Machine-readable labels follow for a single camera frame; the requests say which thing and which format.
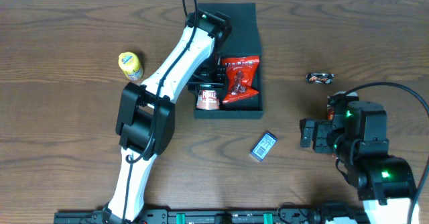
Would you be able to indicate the red Hacks candy bag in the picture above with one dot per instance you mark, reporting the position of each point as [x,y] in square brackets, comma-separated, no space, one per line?
[240,73]

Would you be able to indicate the yellow candy bottle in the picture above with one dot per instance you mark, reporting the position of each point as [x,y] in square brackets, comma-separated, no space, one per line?
[130,65]

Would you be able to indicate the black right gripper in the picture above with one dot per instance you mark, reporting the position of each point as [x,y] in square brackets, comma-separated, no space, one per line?
[319,135]

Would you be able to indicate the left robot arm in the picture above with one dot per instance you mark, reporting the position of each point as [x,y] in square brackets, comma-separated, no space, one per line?
[146,117]

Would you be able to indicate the red Pringles can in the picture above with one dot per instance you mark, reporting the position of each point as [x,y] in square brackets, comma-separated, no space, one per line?
[207,100]

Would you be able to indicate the red Hello Panda box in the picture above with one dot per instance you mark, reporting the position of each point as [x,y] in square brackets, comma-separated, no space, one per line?
[330,107]

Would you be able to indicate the black mounting rail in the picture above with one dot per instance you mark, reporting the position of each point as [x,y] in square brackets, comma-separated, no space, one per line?
[287,213]

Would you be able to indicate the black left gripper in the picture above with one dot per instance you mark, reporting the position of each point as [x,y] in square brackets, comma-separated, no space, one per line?
[208,80]

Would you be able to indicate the dark green gift box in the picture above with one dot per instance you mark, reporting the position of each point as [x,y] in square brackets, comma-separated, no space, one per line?
[243,41]

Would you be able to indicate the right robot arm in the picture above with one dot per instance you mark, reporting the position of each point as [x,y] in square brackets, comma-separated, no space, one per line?
[356,134]

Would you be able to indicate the blue barcode small box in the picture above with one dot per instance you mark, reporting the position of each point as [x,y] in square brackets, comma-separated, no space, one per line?
[263,146]

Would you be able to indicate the black Mars candy bar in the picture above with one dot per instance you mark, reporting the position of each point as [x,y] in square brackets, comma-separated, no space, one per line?
[320,78]

